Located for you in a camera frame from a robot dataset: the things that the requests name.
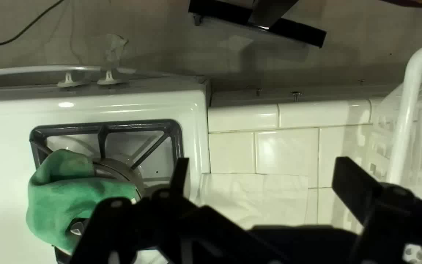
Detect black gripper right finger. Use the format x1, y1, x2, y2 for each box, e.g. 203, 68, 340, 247
330, 156, 422, 264

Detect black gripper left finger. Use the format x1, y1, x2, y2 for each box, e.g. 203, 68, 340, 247
68, 156, 291, 264

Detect round metal pot lid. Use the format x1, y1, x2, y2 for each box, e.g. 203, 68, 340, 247
93, 156, 147, 200

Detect green cloth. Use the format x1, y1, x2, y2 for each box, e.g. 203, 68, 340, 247
25, 149, 143, 256

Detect white plastic dish rack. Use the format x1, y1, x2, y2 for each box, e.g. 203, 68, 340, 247
367, 45, 422, 264

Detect white gas stove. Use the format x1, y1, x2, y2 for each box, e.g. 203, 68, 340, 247
0, 65, 212, 264

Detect white stove knob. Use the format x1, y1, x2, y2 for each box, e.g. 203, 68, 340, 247
56, 73, 84, 92
96, 71, 122, 89

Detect thin black floor cable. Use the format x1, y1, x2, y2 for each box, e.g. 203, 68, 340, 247
0, 0, 66, 51

